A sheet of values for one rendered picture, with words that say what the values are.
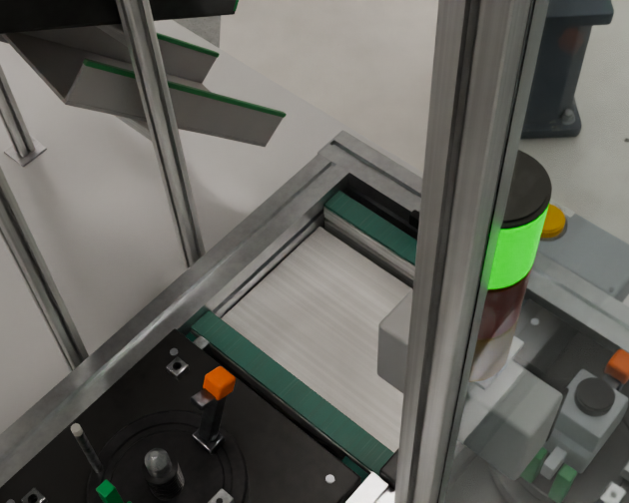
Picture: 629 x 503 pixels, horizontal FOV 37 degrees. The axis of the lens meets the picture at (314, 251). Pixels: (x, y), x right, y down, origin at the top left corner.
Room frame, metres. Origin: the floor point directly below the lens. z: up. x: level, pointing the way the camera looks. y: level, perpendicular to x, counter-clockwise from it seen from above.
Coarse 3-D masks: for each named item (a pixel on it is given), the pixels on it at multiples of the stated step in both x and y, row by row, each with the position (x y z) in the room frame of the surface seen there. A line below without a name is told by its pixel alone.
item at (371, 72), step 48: (240, 0) 1.11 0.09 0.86; (288, 0) 1.11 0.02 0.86; (336, 0) 1.10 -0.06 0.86; (384, 0) 1.09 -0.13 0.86; (432, 0) 1.09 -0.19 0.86; (240, 48) 1.01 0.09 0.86; (288, 48) 1.00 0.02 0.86; (336, 48) 1.00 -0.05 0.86; (384, 48) 0.99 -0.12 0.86; (432, 48) 0.99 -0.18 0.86; (336, 96) 0.90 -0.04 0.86; (384, 96) 0.90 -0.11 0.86; (384, 144) 0.81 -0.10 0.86
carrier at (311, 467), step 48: (144, 384) 0.43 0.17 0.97; (192, 384) 0.42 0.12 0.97; (240, 384) 0.42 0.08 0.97; (96, 432) 0.38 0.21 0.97; (144, 432) 0.37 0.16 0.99; (192, 432) 0.37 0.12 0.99; (240, 432) 0.37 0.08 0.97; (288, 432) 0.37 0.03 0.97; (48, 480) 0.34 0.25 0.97; (96, 480) 0.33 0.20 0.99; (144, 480) 0.32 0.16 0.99; (192, 480) 0.32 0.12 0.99; (240, 480) 0.32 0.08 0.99; (288, 480) 0.32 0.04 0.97; (336, 480) 0.32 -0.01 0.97
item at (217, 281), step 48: (288, 192) 0.66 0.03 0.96; (336, 192) 0.67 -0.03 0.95; (240, 240) 0.60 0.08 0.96; (288, 240) 0.61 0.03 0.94; (192, 288) 0.54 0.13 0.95; (240, 288) 0.56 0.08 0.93; (144, 336) 0.49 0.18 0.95; (192, 336) 0.49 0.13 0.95; (96, 384) 0.44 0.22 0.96; (48, 432) 0.39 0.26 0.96; (0, 480) 0.34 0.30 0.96
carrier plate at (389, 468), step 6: (396, 450) 0.34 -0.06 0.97; (396, 456) 0.34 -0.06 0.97; (390, 462) 0.33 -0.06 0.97; (396, 462) 0.33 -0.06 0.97; (384, 468) 0.33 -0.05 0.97; (390, 468) 0.33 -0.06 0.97; (396, 468) 0.33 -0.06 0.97; (384, 474) 0.32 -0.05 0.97; (390, 474) 0.32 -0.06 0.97; (384, 480) 0.32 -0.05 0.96; (390, 480) 0.32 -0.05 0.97; (390, 486) 0.32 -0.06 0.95
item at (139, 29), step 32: (128, 0) 0.60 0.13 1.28; (128, 32) 0.61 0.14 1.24; (0, 64) 0.84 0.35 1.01; (160, 64) 0.61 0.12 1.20; (0, 96) 0.83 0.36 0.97; (160, 96) 0.61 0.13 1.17; (160, 128) 0.60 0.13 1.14; (32, 160) 0.82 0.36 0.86; (160, 160) 0.61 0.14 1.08; (0, 192) 0.49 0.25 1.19; (0, 224) 0.48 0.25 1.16; (192, 224) 0.61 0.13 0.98; (32, 256) 0.49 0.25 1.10; (192, 256) 0.60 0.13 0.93; (32, 288) 0.48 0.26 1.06; (64, 320) 0.49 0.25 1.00; (64, 352) 0.48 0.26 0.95
